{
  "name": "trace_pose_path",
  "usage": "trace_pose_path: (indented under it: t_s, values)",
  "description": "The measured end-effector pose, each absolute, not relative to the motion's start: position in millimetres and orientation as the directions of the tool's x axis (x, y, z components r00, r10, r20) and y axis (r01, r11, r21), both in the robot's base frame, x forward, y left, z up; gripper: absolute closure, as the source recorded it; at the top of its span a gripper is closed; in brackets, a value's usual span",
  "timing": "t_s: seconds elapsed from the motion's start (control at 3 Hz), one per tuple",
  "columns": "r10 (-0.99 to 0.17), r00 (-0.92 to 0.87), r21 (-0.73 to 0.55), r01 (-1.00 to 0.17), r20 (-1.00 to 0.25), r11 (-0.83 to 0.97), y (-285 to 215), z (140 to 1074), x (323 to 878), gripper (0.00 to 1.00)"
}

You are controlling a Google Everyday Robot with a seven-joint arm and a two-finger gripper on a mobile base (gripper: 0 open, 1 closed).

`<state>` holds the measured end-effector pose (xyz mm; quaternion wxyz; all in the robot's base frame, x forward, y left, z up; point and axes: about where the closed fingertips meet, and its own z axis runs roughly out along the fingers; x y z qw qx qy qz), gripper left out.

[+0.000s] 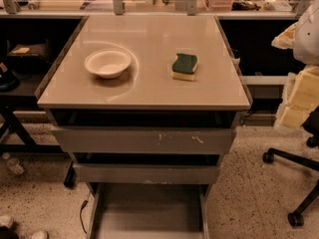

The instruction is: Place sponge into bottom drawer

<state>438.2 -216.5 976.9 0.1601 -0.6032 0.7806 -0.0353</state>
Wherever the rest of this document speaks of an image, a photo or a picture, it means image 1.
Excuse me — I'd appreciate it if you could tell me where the white shoe right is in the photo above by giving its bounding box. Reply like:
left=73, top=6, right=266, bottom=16
left=30, top=230, right=49, bottom=239

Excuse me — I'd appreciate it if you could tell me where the white shoe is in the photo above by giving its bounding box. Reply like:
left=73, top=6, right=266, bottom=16
left=0, top=215, right=14, bottom=229
left=30, top=230, right=49, bottom=239

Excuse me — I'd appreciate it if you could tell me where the black side table frame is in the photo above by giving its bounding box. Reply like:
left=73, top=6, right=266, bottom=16
left=0, top=103, right=77, bottom=188

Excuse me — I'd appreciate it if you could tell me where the green and yellow sponge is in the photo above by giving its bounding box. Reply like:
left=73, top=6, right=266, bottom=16
left=170, top=53, right=198, bottom=82

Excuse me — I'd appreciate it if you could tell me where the black office chair base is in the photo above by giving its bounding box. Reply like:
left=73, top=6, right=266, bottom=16
left=262, top=107, right=319, bottom=228

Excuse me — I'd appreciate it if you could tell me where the grey drawer cabinet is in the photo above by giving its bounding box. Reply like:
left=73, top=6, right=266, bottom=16
left=34, top=14, right=254, bottom=239

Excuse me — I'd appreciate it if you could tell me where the top grey drawer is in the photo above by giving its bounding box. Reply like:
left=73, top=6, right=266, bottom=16
left=52, top=126, right=235, bottom=154

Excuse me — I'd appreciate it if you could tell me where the open bottom grey drawer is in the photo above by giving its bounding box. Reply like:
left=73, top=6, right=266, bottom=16
left=86, top=183, right=209, bottom=239

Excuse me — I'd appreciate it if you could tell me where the middle grey drawer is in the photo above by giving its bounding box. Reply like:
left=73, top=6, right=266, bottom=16
left=74, top=164, right=220, bottom=184

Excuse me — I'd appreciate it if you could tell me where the black cable on floor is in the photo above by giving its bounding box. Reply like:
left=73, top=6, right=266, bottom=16
left=79, top=192, right=92, bottom=235

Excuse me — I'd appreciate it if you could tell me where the clear plastic bottle on floor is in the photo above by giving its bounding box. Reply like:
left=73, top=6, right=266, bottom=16
left=2, top=152, right=25, bottom=175

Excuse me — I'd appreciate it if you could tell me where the white paper bowl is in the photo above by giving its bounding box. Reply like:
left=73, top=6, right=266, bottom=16
left=85, top=49, right=132, bottom=79

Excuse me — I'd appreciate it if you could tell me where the white shoe left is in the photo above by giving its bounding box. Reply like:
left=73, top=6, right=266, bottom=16
left=0, top=215, right=14, bottom=229

